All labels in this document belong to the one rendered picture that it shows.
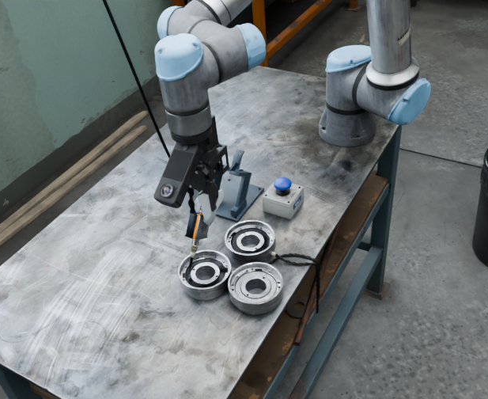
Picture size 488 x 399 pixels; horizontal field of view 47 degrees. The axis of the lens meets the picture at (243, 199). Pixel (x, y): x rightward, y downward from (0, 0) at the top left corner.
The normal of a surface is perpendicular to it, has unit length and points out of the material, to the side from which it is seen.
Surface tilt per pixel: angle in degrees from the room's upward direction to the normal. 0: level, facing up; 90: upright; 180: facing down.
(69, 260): 0
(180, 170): 32
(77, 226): 0
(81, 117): 90
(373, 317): 0
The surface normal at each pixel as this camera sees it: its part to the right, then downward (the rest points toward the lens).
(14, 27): 0.87, 0.26
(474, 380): -0.08, -0.76
